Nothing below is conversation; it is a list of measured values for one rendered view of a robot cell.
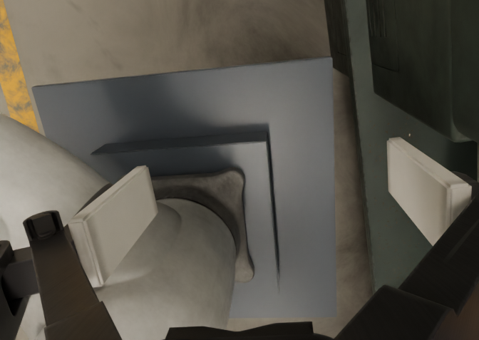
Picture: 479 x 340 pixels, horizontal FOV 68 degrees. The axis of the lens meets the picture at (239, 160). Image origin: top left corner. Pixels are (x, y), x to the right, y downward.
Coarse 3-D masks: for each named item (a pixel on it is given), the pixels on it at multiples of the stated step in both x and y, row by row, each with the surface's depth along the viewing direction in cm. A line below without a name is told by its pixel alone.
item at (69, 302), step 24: (48, 216) 13; (48, 240) 13; (48, 264) 11; (72, 264) 11; (48, 288) 10; (72, 288) 9; (48, 312) 9; (72, 312) 8; (96, 312) 8; (48, 336) 7; (72, 336) 7; (96, 336) 7; (120, 336) 7
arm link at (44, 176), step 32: (0, 128) 32; (0, 160) 30; (32, 160) 32; (64, 160) 34; (0, 192) 29; (32, 192) 30; (64, 192) 32; (96, 192) 34; (0, 224) 28; (64, 224) 30
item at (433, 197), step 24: (408, 144) 17; (408, 168) 15; (432, 168) 13; (408, 192) 16; (432, 192) 13; (456, 192) 12; (408, 216) 16; (432, 216) 13; (456, 216) 12; (432, 240) 13
